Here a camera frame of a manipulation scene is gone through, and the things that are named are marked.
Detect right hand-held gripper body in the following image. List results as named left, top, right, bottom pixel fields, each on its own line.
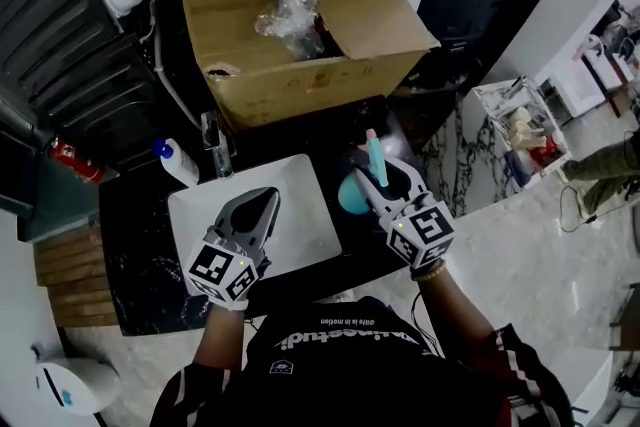
left=377, top=191, right=456, bottom=269

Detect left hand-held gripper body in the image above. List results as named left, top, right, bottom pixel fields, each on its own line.
left=184, top=218, right=267, bottom=304

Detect person's left forearm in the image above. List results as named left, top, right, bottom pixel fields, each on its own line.
left=191, top=302, right=250, bottom=372

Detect person's right forearm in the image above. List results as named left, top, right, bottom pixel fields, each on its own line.
left=411, top=264, right=497, bottom=357

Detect white bottle blue cap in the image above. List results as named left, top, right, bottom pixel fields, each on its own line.
left=151, top=136, right=201, bottom=187

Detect white rectangular sink basin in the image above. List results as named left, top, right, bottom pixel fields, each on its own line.
left=166, top=153, right=343, bottom=282

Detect chrome faucet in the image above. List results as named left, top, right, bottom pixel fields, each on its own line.
left=200, top=110, right=236, bottom=179

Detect white marble cabinet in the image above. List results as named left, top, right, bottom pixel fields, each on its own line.
left=458, top=76, right=574, bottom=202

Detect black marble table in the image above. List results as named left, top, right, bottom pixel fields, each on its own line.
left=97, top=94, right=427, bottom=337

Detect brown wooden steps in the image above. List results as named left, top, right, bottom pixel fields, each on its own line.
left=33, top=226, right=120, bottom=330

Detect person's black printed shirt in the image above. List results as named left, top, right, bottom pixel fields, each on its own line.
left=154, top=296, right=575, bottom=427

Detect red fire extinguisher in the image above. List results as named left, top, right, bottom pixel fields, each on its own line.
left=49, top=137, right=107, bottom=184

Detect dark grey metal appliance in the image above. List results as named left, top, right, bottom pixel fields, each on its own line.
left=28, top=33, right=167, bottom=167

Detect white rounded floor device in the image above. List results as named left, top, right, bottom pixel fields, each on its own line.
left=31, top=343, right=124, bottom=419

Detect black cabinet counter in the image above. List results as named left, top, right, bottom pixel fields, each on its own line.
left=416, top=0, right=559, bottom=87

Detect large cardboard box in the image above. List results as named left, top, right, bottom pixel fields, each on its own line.
left=180, top=0, right=442, bottom=132

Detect white washbasin stand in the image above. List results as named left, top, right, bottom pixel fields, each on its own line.
left=548, top=33, right=640, bottom=117

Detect crumpled clear plastic wrap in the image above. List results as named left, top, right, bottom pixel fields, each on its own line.
left=253, top=0, right=327, bottom=62

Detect dark flat panel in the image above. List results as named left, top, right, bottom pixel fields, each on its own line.
left=0, top=133, right=40, bottom=220

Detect beaded bracelet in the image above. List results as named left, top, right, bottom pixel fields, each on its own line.
left=410, top=259, right=448, bottom=283

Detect black floor cable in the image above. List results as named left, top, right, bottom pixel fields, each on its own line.
left=558, top=183, right=640, bottom=234

